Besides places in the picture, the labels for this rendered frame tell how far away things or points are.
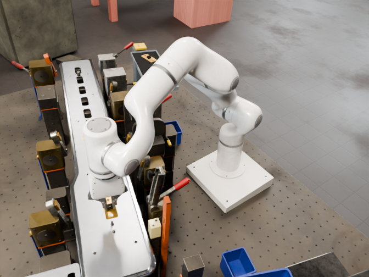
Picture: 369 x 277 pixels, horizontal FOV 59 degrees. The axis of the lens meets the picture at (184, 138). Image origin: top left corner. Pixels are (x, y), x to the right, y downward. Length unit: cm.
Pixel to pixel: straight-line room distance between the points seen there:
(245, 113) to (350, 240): 75
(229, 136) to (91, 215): 69
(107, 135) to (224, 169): 94
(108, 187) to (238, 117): 67
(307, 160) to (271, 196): 141
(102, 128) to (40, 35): 327
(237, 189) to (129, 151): 91
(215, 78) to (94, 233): 64
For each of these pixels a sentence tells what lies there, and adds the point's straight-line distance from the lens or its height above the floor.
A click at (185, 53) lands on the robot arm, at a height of 154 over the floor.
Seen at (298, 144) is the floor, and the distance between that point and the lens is 321.
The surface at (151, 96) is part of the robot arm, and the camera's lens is 88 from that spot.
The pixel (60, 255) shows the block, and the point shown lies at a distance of 115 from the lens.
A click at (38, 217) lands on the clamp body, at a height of 105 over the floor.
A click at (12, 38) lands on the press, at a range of 394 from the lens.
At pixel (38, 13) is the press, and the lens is 397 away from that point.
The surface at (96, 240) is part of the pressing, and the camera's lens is 114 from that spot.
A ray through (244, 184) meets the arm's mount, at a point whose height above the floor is 75.
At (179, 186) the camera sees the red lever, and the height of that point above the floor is 113.
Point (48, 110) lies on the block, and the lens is 174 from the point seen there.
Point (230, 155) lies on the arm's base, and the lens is 158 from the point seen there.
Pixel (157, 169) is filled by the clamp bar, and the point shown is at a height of 121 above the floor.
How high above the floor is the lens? 196
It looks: 41 degrees down
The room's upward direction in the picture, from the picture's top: 6 degrees clockwise
